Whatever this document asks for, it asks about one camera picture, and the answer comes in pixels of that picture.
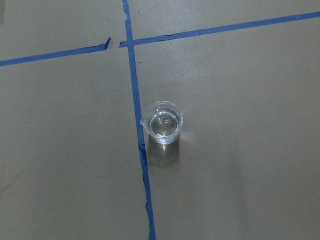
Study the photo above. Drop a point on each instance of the small glass beaker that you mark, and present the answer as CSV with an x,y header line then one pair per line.
x,y
163,121

